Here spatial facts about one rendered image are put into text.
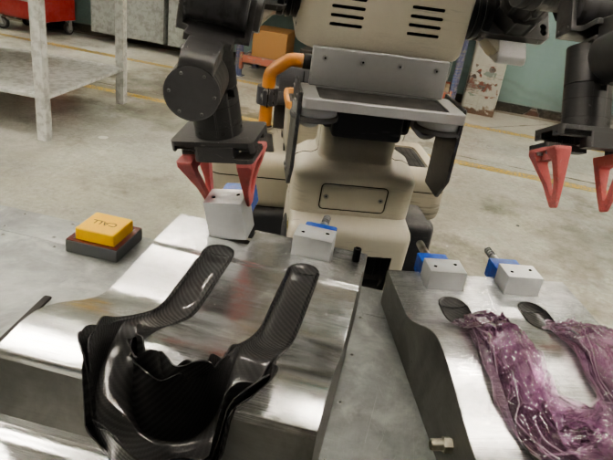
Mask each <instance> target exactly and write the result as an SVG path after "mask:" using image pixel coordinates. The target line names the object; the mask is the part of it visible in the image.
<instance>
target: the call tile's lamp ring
mask: <svg viewBox="0 0 613 460"><path fill-rule="evenodd" d="M133 229H135V230H133V231H132V232H131V233H130V234H129V235H127V236H126V237H125V238H124V239H123V240H122V241H121V242H119V243H118V244H117V245H116V246H115V247H113V246H105V245H102V244H97V243H93V242H89V241H85V240H81V239H77V238H73V237H75V236H76V232H75V233H73V234H72V235H70V236H69V237H68V238H66V239H67V240H71V241H75V242H79V243H83V244H87V245H92V246H98V247H103V248H107V249H110V250H115V251H117V250H118V249H119V248H121V247H122V246H123V245H124V244H125V243H126V242H127V241H129V240H130V239H131V238H132V237H133V236H134V235H135V234H137V233H138V232H139V231H140V230H141V228H140V227H136V226H133Z"/></svg>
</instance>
